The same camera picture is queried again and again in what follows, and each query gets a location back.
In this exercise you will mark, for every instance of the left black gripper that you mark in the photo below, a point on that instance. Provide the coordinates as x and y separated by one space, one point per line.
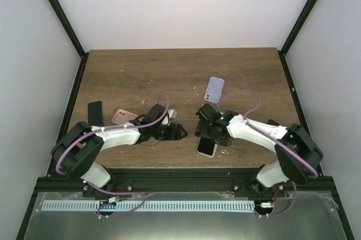
174 134

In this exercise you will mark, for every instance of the black phone teal edge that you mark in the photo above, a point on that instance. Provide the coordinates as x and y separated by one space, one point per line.
95 115

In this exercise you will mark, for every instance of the black phone silver edge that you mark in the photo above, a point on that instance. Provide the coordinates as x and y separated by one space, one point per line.
206 147

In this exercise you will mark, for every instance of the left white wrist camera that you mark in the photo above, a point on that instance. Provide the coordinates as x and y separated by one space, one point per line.
171 114

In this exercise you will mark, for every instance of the light blue slotted cable duct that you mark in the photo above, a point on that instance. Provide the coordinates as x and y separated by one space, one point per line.
150 206

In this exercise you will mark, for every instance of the left black frame post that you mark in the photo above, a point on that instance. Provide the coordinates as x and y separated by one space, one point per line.
59 12

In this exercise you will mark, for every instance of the purple phone case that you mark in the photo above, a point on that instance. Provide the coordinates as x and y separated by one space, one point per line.
214 90

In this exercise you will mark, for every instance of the black frame post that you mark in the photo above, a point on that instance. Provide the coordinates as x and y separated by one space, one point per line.
59 12
304 14

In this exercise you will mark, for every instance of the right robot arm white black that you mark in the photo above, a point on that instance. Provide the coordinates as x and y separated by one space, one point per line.
298 156

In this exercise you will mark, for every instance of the right black frame post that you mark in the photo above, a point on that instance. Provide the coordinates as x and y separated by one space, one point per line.
304 14

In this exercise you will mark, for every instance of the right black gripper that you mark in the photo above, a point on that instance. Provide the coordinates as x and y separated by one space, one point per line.
201 130

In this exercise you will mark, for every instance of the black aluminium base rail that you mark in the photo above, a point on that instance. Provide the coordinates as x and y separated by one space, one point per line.
178 180

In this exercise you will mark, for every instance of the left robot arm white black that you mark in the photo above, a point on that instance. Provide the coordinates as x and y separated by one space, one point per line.
76 152

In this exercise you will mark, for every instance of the pink phone case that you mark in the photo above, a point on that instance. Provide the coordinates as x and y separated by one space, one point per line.
119 117

